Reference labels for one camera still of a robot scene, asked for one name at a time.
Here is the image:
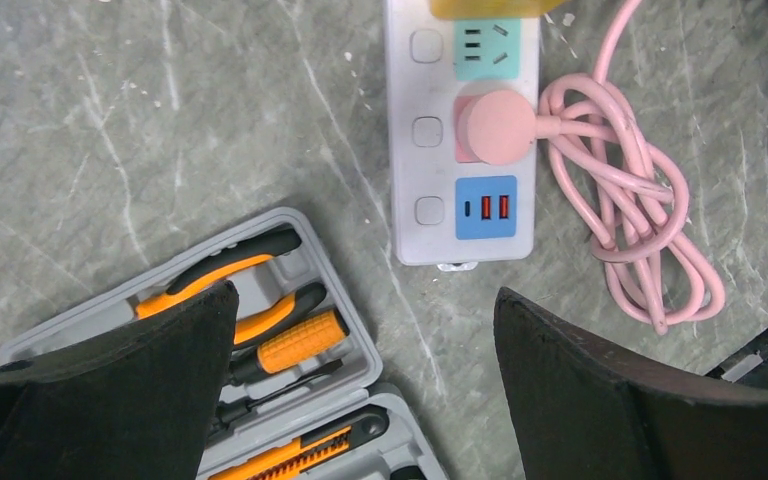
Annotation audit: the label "grey open tool case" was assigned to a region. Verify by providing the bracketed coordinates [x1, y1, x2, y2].
[0, 207, 445, 479]

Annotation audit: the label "yellow cube adapter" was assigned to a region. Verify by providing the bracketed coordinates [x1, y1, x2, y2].
[429, 0, 566, 20]

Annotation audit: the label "orange handled combination pliers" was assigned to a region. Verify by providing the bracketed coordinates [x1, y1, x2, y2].
[135, 229, 327, 350]

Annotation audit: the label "orange handled screwdriver in case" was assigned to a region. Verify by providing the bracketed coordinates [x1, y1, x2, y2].
[226, 310, 350, 386]

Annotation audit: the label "orange black utility knife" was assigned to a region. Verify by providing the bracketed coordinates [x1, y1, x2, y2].
[210, 405, 390, 480]

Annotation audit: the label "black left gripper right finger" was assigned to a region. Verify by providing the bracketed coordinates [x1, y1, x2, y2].
[493, 287, 768, 479]

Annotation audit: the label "white power strip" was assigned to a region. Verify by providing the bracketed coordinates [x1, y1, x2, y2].
[384, 1, 541, 267]

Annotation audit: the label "pink cable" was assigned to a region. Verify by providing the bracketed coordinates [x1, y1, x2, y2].
[537, 0, 727, 337]

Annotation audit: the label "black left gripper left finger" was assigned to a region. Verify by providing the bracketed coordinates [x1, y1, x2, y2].
[0, 282, 239, 479]

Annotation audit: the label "pink round plug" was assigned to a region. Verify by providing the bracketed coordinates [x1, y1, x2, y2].
[454, 89, 561, 166]

